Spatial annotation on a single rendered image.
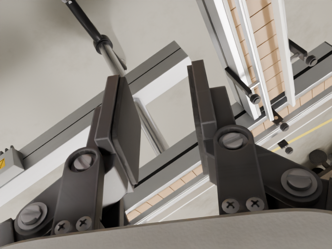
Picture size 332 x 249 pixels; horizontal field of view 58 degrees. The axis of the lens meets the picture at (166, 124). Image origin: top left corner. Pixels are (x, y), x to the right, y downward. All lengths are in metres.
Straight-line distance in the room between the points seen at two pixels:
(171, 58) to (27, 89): 0.82
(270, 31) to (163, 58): 0.55
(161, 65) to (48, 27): 0.61
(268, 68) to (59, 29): 1.04
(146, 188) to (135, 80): 0.44
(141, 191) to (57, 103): 0.99
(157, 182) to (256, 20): 0.47
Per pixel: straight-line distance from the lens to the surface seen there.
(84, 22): 1.38
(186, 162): 0.81
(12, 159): 1.21
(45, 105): 1.72
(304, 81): 0.87
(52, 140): 1.19
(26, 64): 1.57
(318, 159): 3.88
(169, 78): 1.09
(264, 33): 0.64
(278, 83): 0.77
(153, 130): 0.96
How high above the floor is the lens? 1.34
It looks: 40 degrees down
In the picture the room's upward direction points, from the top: 148 degrees clockwise
